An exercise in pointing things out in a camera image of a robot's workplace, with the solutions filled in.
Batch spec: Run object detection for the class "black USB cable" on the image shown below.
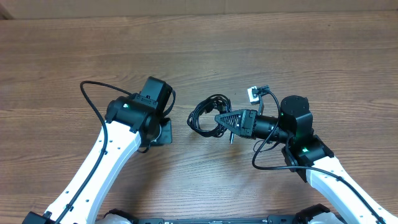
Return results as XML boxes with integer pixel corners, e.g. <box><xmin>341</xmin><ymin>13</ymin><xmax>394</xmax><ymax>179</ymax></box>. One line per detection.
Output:
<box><xmin>187</xmin><ymin>94</ymin><xmax>236</xmax><ymax>145</ymax></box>

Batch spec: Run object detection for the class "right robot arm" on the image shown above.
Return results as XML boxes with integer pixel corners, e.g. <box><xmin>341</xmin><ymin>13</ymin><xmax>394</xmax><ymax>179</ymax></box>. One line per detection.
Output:
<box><xmin>215</xmin><ymin>95</ymin><xmax>397</xmax><ymax>223</ymax></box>

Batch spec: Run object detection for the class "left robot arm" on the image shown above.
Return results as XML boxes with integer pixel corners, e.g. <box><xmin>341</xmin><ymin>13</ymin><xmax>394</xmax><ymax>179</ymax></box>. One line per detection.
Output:
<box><xmin>24</xmin><ymin>77</ymin><xmax>175</xmax><ymax>223</ymax></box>

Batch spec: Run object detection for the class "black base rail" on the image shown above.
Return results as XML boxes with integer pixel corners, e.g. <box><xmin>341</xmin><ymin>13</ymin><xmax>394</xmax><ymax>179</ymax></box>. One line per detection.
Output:
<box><xmin>102</xmin><ymin>203</ymin><xmax>343</xmax><ymax>224</ymax></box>

